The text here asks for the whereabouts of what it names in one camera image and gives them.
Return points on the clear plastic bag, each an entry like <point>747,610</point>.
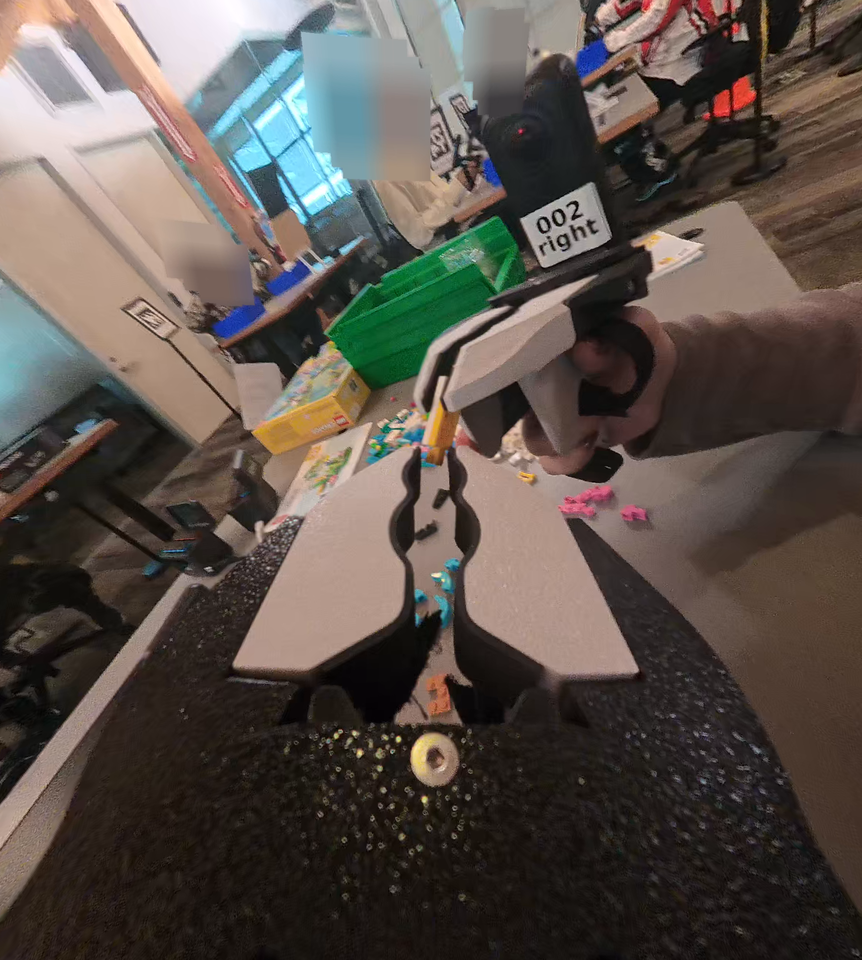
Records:
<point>468,255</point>

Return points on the pile of white lego pieces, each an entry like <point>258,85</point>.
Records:
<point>517,450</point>

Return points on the wooden background table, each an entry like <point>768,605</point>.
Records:
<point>311,281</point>

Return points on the background work table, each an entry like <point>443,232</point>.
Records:
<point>626,101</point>

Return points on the brown lego plate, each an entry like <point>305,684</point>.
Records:
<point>438,694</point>

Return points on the person's right forearm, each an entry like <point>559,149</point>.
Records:
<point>776,360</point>

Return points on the tan cardboard sheet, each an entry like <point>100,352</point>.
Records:
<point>292,234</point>

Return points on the bright pink lego piece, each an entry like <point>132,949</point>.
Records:
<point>634,514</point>

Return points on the white folded leaflet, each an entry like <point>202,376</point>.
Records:
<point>671,251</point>

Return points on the yellow and white lego assembly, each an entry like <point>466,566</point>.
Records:
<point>438,431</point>

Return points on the cluster of teal curved bricks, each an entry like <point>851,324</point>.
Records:
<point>442,592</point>

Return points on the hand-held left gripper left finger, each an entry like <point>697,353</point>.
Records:
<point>326,585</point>

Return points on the bright pink lego cluster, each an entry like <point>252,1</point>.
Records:
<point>588,500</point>

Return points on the lego instruction booklet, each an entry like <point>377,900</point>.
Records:
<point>326,465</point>

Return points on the tag sign stand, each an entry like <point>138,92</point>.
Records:
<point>149,319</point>

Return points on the black panel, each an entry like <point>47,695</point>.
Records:
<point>266,187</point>

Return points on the wooden pillar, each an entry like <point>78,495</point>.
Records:
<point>175,127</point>

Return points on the blue plastic bin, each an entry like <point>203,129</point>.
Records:
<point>239,319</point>
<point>288,277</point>
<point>592,57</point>

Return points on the black lego box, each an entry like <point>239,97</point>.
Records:
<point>18,466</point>

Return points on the person's right hand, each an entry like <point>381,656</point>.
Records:
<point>611,433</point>

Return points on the pile of mixed lego pieces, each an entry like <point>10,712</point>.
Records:
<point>393,442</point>

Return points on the black office chair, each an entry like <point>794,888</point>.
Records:
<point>738,90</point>

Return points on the dark chair base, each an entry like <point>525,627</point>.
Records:
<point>25,637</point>

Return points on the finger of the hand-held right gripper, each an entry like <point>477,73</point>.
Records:
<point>434,367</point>
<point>513,352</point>

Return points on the wooden side desk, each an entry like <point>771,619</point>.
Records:
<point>25,487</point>

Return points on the red and white cloth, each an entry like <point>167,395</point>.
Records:
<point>663,37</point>

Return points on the cream door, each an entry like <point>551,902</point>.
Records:
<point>63,262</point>

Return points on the stack of green plastic trays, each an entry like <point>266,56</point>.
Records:
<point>401,330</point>

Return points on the black battery charger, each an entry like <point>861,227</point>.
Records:
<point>190,517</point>
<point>254,487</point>

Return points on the yellow lego box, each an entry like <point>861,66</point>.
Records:
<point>311,412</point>

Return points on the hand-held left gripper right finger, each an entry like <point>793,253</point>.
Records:
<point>543,592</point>

